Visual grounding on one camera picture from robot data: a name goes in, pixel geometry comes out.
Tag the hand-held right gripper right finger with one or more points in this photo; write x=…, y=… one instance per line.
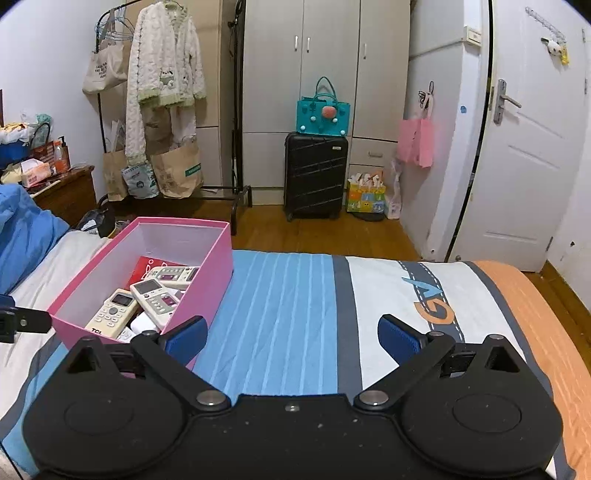
x=399, y=341

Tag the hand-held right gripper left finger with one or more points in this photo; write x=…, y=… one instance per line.
x=187, y=340

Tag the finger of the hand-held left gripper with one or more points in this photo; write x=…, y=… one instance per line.
x=32, y=321
x=6, y=302

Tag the cream remote with pink buttons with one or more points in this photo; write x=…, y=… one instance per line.
x=157, y=302

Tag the pink cardboard box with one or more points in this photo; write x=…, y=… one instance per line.
x=212, y=286

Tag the white remote control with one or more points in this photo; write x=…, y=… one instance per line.
x=182, y=275

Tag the cream remote with square display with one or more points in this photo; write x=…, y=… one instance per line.
x=111, y=316

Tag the blue pillow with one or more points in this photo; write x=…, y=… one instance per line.
x=27, y=230

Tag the red patterned box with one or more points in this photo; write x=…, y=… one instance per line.
x=145, y=267

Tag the black floor bag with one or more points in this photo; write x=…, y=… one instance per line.
x=99, y=221

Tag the wooden nightstand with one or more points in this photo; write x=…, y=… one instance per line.
x=69, y=194

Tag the tissue box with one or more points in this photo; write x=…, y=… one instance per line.
x=34, y=174

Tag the colourful gift bag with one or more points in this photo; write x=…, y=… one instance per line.
x=364, y=198

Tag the white plastic bag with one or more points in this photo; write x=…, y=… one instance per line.
x=395, y=194

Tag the orange bottle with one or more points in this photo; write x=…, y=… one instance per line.
x=58, y=159

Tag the narrow brown paper bag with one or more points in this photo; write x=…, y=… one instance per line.
x=114, y=175

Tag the large brown paper bag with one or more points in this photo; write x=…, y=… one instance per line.
x=178, y=173

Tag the white patterned bag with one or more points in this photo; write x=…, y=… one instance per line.
x=138, y=180

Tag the green plastic bag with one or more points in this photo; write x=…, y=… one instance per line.
x=41, y=127

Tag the black suitcase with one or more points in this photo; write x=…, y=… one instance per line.
x=316, y=175

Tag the pink paper bag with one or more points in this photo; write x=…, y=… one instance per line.
x=415, y=141

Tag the white door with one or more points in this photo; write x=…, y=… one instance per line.
x=531, y=184

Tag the teal handbag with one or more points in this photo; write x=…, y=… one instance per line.
x=314, y=117

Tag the canvas tote bag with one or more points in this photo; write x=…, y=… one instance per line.
x=104, y=69

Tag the white fleece jacket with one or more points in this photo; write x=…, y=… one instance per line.
x=161, y=55

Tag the white wardrobe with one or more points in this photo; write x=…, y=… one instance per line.
x=323, y=60

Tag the small plush pendant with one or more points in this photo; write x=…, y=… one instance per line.
x=554, y=47

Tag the metal door hook rack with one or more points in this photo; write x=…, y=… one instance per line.
x=545, y=21

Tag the black wall hook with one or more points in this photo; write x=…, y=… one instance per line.
x=429, y=94

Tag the white wall box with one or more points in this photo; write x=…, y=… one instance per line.
x=473, y=36

